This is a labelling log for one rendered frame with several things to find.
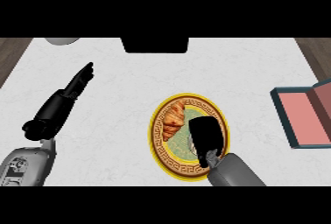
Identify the yellow patterned round plate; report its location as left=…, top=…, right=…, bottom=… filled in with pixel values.
left=149, top=92, right=231, bottom=182

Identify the brown croissant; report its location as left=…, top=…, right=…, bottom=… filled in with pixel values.
left=160, top=100, right=187, bottom=143

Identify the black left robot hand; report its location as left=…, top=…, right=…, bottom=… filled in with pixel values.
left=20, top=61, right=95, bottom=142

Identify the teal box with pink inside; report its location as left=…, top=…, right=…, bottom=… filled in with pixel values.
left=268, top=77, right=331, bottom=150

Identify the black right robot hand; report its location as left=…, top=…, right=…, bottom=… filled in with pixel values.
left=187, top=115, right=226, bottom=169

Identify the black appliance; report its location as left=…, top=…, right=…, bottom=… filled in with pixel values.
left=118, top=37, right=190, bottom=54

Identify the pale grey round object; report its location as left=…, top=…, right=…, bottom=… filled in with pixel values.
left=44, top=37, right=81, bottom=46

